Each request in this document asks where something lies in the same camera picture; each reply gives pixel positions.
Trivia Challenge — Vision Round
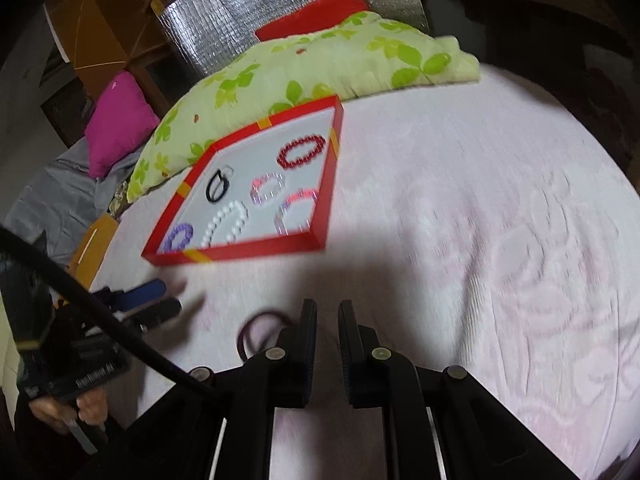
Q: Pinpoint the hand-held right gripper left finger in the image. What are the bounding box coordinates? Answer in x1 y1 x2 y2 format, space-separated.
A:
120 298 319 480

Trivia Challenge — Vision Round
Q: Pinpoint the magenta pillow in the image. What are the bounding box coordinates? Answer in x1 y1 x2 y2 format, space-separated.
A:
84 71 161 179

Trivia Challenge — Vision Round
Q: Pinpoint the orange box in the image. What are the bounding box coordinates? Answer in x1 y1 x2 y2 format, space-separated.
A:
69 214 120 291

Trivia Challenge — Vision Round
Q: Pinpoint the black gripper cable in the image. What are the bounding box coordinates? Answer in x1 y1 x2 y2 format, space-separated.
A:
0 225 219 399

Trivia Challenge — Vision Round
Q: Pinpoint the green floral pillow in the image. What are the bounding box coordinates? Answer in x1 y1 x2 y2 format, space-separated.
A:
126 10 482 204

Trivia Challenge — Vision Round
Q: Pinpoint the black hair tie clear ring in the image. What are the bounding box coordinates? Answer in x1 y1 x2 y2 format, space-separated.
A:
205 165 236 204

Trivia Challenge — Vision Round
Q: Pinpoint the purple bead bracelet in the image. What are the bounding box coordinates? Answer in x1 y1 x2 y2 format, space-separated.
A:
161 223 194 253

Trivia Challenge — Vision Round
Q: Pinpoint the wooden chair frame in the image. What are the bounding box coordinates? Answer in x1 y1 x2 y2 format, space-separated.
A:
122 0 201 117

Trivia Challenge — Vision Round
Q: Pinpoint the maroon hair tie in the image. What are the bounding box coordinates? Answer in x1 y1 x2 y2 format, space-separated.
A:
236 311 296 364

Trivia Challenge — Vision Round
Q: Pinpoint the pale pink bed blanket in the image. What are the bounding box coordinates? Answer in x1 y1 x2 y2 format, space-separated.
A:
90 65 637 480

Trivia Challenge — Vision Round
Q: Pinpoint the red cushion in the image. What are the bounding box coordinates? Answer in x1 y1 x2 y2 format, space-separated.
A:
254 0 371 42

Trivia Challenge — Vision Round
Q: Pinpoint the person's left hand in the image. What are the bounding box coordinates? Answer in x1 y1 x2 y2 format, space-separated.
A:
30 389 109 436

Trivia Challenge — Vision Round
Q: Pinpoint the red bead bracelet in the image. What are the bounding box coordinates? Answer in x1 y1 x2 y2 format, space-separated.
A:
276 133 326 169

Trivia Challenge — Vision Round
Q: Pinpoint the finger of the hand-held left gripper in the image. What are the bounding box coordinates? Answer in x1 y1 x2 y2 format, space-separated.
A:
127 298 183 332
97 280 167 314

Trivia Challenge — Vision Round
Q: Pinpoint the red cardboard box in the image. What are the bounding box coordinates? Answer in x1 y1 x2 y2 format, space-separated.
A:
141 95 345 267

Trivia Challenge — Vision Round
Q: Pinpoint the white pearl bracelet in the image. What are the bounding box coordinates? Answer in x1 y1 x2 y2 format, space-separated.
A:
200 200 249 250

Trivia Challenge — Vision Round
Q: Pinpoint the pink clear bead bracelet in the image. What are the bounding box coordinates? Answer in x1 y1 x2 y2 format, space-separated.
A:
273 189 319 237
250 172 287 207

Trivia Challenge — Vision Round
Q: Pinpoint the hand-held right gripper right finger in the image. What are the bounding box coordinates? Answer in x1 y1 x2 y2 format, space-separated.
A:
338 300 581 480

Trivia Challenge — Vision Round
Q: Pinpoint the brown cardboard box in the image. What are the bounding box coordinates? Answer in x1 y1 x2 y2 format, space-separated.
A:
42 0 168 73

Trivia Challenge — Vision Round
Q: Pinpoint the grey cloth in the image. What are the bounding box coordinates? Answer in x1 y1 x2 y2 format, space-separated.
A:
2 140 136 266

